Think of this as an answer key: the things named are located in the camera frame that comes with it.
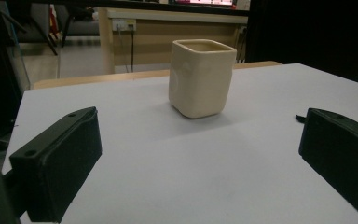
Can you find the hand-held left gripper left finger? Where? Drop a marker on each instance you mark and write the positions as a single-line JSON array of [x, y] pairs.
[[60, 161]]

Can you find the cream square ceramic cup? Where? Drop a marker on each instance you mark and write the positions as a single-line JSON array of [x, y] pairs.
[[200, 77]]

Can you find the black curtain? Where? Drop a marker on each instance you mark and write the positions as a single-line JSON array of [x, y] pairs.
[[313, 37]]

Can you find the monitor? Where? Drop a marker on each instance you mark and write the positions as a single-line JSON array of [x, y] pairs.
[[208, 2]]

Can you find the wooden desk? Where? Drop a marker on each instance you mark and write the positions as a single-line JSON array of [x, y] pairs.
[[155, 40]]

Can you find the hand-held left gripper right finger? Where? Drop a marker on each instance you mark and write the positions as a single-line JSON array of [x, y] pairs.
[[341, 149]]

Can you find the grey chair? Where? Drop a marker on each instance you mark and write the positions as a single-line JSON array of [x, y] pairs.
[[40, 25]]

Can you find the white wall power socket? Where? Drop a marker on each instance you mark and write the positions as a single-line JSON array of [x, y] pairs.
[[124, 24]]

